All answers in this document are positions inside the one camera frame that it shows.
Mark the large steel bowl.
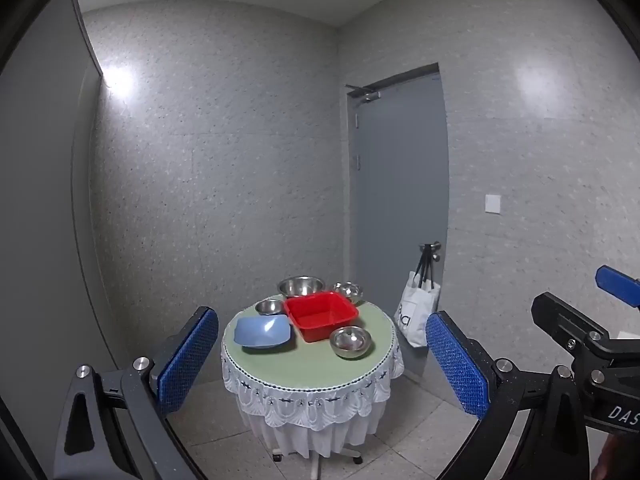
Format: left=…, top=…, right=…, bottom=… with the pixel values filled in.
left=277, top=275, right=325, bottom=299

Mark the round table with lace cloth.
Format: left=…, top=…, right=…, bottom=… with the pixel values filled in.
left=220, top=300, right=405, bottom=458

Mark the blue square plate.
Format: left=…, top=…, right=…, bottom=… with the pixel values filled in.
left=234, top=314, right=292, bottom=350

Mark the red plastic basin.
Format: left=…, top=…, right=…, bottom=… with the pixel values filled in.
left=283, top=291, right=359, bottom=344

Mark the wheeled table base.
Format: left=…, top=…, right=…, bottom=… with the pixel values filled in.
left=272, top=440, right=363, bottom=480

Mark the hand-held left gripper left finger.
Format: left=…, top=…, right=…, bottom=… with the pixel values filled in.
left=52, top=305, right=220, bottom=480

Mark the medium steel bowl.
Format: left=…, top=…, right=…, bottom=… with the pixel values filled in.
left=329, top=326, right=372, bottom=359
left=332, top=282, right=363, bottom=306

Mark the white tote bag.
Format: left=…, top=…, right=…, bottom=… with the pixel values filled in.
left=393, top=247, right=442, bottom=348

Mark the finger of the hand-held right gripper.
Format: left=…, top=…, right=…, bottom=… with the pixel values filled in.
left=595, top=265, right=640, bottom=308
left=531, top=292, right=613, bottom=361

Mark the grey door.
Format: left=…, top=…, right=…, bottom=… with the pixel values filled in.
left=348, top=63, right=449, bottom=381

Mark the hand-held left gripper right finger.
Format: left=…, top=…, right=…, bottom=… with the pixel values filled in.
left=425, top=310, right=593, bottom=480

